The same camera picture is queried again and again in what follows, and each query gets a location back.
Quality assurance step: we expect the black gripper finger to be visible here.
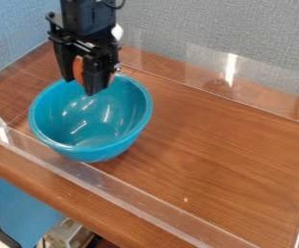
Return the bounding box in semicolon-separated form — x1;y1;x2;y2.
54;43;76;81
82;53;119;96

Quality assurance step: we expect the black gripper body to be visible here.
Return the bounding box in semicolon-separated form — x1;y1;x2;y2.
46;0;120;55

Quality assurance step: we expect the brown and white toy mushroom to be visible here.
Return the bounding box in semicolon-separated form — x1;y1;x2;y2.
72;24;123;87

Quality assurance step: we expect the blue bowl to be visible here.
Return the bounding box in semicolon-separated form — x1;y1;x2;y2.
27;75;152;163

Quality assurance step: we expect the clear acrylic front barrier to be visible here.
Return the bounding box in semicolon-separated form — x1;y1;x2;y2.
0;117;258;248

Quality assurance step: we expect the clear acrylic barrier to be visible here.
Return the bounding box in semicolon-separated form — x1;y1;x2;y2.
119;44;299;122
0;117;258;248

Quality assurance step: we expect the clear acrylic back barrier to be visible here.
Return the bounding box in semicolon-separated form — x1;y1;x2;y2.
119;44;299;122

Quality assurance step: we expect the white box under table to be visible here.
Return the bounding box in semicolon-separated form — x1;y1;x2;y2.
35;218;95;248

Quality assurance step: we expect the black cable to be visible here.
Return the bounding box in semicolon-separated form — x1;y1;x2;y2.
99;0;127;10

